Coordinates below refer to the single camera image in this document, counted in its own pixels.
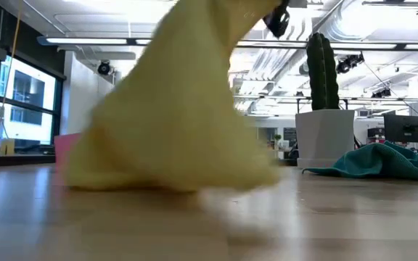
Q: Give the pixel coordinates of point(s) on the white plant pot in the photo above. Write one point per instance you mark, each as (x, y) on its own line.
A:
(325, 137)

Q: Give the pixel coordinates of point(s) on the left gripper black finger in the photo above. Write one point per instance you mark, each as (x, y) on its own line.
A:
(277, 20)

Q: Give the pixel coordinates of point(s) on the yellow microfiber towel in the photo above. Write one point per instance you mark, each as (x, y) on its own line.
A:
(172, 119)

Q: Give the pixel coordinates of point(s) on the black round ceiling camera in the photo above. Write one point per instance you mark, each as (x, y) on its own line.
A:
(104, 68)

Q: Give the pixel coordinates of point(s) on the dark framed window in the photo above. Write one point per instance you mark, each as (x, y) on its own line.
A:
(24, 98)

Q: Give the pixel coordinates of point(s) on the teal microfiber towel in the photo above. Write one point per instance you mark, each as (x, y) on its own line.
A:
(383, 163)

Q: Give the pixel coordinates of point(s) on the black computer monitor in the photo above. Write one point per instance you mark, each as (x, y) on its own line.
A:
(405, 128)

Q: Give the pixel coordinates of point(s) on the small distant potted plant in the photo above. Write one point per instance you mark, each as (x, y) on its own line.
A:
(277, 137)

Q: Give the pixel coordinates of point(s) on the black ceiling spotlight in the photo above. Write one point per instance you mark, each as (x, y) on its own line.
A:
(348, 63)
(381, 93)

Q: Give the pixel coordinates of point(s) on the pink plastic basket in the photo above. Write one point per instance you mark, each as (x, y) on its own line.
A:
(65, 152)

